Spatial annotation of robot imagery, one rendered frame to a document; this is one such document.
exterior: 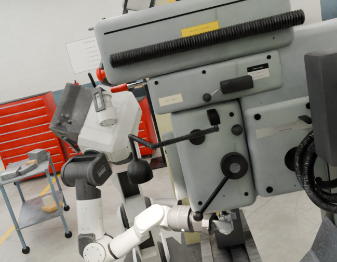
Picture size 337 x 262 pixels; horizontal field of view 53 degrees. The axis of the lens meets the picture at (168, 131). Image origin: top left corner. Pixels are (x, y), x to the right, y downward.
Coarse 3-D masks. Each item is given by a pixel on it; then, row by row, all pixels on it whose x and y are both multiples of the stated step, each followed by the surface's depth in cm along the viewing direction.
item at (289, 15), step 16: (288, 16) 74; (304, 16) 74; (208, 32) 76; (224, 32) 76; (240, 32) 76; (256, 32) 76; (144, 48) 77; (160, 48) 77; (176, 48) 77; (192, 48) 77; (112, 64) 78; (128, 64) 79
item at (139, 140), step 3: (129, 135) 93; (132, 135) 91; (132, 138) 90; (135, 138) 88; (138, 138) 87; (141, 138) 86; (138, 141) 86; (141, 141) 84; (144, 141) 82; (147, 141) 82; (141, 144) 84; (144, 144) 82; (147, 144) 80; (150, 144) 80; (147, 147) 80
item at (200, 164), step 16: (176, 112) 89; (192, 112) 88; (224, 112) 87; (240, 112) 88; (176, 128) 89; (192, 128) 88; (224, 128) 88; (176, 144) 92; (192, 144) 89; (208, 144) 89; (224, 144) 89; (240, 144) 89; (192, 160) 91; (208, 160) 90; (192, 176) 92; (208, 176) 92; (224, 176) 92; (192, 192) 93; (208, 192) 93; (224, 192) 93; (240, 192) 93; (192, 208) 96; (208, 208) 94; (224, 208) 94
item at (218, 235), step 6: (234, 210) 138; (234, 222) 140; (240, 222) 140; (234, 228) 141; (240, 228) 140; (216, 234) 141; (222, 234) 141; (228, 234) 141; (234, 234) 141; (240, 234) 141; (216, 240) 142; (222, 240) 142; (228, 240) 142; (234, 240) 142; (240, 240) 142; (222, 246) 143
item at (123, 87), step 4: (124, 84) 105; (132, 84) 105; (136, 84) 105; (140, 84) 105; (144, 84) 105; (112, 88) 105; (116, 88) 105; (120, 88) 105; (124, 88) 105; (112, 92) 106; (116, 92) 106
